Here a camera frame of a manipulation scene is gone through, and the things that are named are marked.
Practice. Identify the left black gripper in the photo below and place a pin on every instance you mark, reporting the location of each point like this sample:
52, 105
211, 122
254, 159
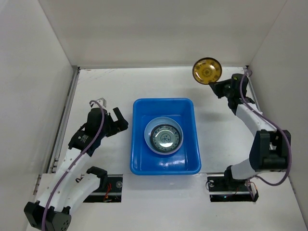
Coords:
121, 124

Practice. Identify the blue plastic bin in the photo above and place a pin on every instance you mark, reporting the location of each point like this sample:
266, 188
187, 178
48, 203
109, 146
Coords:
144, 161

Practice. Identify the light blue plastic plate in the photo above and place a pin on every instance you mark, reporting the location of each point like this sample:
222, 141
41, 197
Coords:
155, 122

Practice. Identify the green floral plate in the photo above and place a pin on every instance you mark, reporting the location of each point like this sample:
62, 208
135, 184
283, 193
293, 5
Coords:
166, 139

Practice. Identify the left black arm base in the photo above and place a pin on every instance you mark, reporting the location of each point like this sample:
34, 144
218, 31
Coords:
112, 193

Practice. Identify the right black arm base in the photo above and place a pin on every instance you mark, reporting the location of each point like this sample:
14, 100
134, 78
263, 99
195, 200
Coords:
223, 188

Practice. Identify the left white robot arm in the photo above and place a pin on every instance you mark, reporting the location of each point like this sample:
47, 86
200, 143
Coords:
69, 188

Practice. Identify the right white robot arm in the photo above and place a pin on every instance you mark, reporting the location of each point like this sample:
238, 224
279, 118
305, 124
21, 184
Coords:
271, 147

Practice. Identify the yellow patterned plate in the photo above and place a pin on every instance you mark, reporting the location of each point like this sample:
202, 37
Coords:
207, 70

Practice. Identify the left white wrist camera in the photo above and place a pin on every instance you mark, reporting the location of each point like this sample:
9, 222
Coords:
101, 102

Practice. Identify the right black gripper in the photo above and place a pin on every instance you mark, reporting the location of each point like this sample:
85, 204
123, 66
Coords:
222, 88

